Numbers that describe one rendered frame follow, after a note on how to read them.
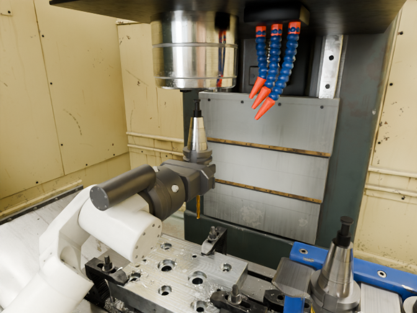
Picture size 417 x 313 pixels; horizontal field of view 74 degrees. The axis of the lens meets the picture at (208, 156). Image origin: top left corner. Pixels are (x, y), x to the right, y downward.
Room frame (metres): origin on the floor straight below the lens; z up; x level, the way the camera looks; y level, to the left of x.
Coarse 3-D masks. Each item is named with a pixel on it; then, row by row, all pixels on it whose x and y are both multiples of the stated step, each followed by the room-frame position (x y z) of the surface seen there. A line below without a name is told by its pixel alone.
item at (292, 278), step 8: (280, 264) 0.36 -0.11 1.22; (288, 264) 0.36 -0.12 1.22; (296, 264) 0.36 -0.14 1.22; (304, 264) 0.36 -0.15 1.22; (280, 272) 0.34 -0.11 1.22; (288, 272) 0.34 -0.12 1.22; (296, 272) 0.34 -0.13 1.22; (304, 272) 0.34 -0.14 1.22; (312, 272) 0.34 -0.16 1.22; (272, 280) 0.32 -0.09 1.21; (280, 280) 0.32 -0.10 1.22; (288, 280) 0.32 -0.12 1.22; (296, 280) 0.32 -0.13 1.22; (304, 280) 0.32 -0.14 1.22; (280, 288) 0.31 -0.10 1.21; (288, 288) 0.31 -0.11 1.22; (296, 288) 0.31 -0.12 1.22; (304, 288) 0.31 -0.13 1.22; (296, 296) 0.30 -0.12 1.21; (304, 296) 0.30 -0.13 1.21
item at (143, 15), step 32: (64, 0) 0.42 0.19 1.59; (96, 0) 0.40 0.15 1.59; (128, 0) 0.40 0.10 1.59; (160, 0) 0.40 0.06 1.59; (192, 0) 0.40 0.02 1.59; (224, 0) 0.40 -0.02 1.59; (256, 0) 0.40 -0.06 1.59; (288, 0) 0.40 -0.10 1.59; (320, 0) 0.40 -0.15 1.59; (352, 0) 0.40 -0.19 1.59; (384, 0) 0.40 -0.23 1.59; (320, 32) 0.78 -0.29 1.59; (352, 32) 0.78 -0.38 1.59
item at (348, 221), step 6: (342, 216) 0.31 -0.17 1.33; (342, 222) 0.30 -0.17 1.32; (348, 222) 0.30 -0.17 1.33; (342, 228) 0.30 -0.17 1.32; (348, 228) 0.30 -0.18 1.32; (342, 234) 0.30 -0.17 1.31; (348, 234) 0.30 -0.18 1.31; (336, 240) 0.30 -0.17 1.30; (342, 240) 0.30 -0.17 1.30; (348, 240) 0.30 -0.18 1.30; (342, 246) 0.30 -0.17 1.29; (348, 246) 0.30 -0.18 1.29
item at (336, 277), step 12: (336, 252) 0.30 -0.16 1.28; (348, 252) 0.29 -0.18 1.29; (324, 264) 0.31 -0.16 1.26; (336, 264) 0.29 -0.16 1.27; (348, 264) 0.29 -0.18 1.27; (324, 276) 0.30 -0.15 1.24; (336, 276) 0.29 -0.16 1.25; (348, 276) 0.29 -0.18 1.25; (324, 288) 0.29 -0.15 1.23; (336, 288) 0.28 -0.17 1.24; (348, 288) 0.28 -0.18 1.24
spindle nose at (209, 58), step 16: (160, 16) 0.50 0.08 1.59; (176, 16) 0.48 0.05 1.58; (192, 16) 0.48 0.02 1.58; (208, 16) 0.48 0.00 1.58; (224, 16) 0.49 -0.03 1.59; (160, 32) 0.50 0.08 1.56; (176, 32) 0.48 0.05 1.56; (192, 32) 0.48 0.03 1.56; (208, 32) 0.48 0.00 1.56; (224, 32) 0.49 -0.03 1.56; (160, 48) 0.50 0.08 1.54; (176, 48) 0.48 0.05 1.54; (192, 48) 0.48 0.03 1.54; (208, 48) 0.48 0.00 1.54; (224, 48) 0.49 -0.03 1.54; (160, 64) 0.50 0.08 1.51; (176, 64) 0.48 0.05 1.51; (192, 64) 0.48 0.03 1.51; (208, 64) 0.48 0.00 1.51; (224, 64) 0.49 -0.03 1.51; (160, 80) 0.51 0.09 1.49; (176, 80) 0.48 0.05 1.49; (192, 80) 0.48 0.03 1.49; (208, 80) 0.48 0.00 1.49; (224, 80) 0.50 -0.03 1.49
